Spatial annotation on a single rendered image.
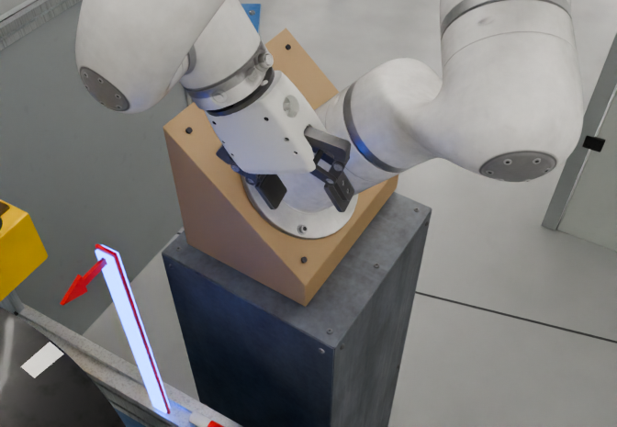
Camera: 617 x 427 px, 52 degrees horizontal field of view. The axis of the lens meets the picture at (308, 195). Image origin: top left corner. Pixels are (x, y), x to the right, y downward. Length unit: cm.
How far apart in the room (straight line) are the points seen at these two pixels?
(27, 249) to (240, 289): 28
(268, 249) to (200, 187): 12
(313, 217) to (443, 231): 141
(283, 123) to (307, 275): 31
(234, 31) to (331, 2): 289
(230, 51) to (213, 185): 29
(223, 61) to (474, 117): 22
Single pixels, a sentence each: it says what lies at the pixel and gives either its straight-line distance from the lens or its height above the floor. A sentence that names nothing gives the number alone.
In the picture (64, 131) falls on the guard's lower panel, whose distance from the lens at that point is 161.
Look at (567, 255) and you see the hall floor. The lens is 230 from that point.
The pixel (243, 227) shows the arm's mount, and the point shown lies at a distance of 84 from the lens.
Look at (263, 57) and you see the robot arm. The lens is 58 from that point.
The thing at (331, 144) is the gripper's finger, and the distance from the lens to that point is 60.
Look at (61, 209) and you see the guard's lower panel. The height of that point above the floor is 50.
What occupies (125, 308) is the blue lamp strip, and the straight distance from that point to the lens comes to 70.
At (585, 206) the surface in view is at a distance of 227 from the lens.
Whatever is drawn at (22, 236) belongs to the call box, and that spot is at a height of 105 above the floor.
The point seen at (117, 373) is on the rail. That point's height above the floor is 85.
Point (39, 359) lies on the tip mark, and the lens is 62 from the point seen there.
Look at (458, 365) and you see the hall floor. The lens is 196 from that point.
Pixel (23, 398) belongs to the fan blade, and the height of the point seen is 116.
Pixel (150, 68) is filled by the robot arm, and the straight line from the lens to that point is 47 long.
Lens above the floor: 166
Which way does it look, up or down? 46 degrees down
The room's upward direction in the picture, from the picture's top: straight up
